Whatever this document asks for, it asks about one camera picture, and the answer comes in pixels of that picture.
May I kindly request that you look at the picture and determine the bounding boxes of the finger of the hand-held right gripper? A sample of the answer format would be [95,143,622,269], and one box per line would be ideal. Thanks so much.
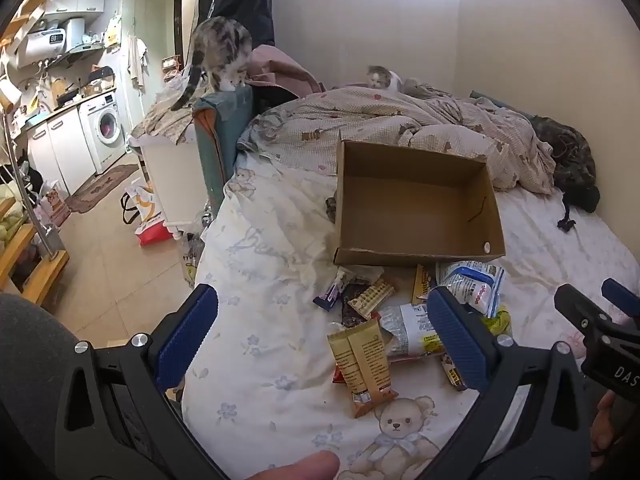
[601,277,640,320]
[553,283,614,349]

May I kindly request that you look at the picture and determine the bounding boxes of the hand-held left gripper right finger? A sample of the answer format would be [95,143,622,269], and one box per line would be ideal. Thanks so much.
[426,285,596,480]

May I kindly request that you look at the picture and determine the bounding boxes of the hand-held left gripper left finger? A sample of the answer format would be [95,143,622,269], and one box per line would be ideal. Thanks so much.
[52,284,223,480]

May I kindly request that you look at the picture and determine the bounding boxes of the brown yellow snack bar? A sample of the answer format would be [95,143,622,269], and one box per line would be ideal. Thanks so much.
[440,352,468,392]

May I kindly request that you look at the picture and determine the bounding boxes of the yellow green snack packet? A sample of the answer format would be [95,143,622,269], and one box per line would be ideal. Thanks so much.
[481,307,513,338]

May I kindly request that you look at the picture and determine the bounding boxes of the silver snack packet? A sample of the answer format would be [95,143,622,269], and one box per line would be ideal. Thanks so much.
[377,302,448,361]

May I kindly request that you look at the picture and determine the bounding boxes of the white and blue snack packet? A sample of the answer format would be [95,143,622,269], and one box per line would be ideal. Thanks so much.
[436,260,506,317]

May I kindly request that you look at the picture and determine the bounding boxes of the tan wafer packet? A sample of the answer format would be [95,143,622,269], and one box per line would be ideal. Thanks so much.
[347,280,396,320]

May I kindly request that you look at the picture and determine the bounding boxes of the gold snack packet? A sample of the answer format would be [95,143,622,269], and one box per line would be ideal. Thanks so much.
[327,317,399,419]

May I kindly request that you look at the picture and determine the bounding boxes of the dark chocolate bar packet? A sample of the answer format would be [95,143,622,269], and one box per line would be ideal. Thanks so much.
[341,282,373,331]

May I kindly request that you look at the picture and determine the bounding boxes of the purple snack packet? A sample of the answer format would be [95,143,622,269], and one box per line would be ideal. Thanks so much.
[314,270,351,312]

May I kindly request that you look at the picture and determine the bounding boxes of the brown cardboard box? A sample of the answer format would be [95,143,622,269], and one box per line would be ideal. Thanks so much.
[334,140,507,267]

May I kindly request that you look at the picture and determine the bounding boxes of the person's right hand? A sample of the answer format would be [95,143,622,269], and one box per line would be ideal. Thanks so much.
[591,391,621,460]

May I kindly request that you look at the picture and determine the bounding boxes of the white and red shopping bag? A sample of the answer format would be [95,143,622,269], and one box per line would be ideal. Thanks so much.
[122,180,173,247]

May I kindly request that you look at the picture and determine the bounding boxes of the camouflage cloth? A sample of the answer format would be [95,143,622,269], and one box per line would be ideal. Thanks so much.
[530,115,601,213]

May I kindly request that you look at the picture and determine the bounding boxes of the wooden stairs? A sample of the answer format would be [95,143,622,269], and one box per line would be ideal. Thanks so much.
[0,197,71,306]

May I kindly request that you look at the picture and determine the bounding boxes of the white cabinet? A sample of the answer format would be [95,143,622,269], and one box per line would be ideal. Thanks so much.
[130,132,211,231]

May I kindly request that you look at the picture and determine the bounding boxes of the brown patterned rug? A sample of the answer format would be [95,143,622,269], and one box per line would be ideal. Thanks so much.
[65,162,141,215]

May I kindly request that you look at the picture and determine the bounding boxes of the metal stair railing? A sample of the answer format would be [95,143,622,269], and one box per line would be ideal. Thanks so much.
[0,110,57,261]

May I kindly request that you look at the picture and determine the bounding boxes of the patterned beige cloth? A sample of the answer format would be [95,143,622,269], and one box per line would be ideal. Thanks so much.
[131,77,211,147]

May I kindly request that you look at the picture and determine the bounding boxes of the white washing machine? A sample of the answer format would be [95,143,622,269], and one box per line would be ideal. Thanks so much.
[79,91,127,173]

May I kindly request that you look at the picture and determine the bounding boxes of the white kitchen cabinets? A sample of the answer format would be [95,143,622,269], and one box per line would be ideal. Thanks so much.
[25,107,98,196]

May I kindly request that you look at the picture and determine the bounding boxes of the beige checked duvet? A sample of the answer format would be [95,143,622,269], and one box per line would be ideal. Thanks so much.
[237,85,556,196]

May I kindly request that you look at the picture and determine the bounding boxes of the small white and tan cat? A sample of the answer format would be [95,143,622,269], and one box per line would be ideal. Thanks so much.
[366,65,403,93]

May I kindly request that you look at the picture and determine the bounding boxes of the hanging white towel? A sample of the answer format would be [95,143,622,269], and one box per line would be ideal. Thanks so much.
[127,35,149,92]

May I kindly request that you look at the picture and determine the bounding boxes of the pink pillow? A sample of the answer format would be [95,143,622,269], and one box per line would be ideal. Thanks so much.
[247,45,326,98]

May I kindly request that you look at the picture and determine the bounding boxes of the grey and white tabby cat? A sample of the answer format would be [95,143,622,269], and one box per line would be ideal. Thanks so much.
[170,16,254,112]

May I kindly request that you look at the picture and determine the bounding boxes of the white water heater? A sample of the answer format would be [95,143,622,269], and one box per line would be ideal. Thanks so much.
[17,27,68,68]

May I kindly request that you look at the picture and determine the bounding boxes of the black cord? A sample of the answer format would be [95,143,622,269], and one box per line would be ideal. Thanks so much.
[557,195,579,233]

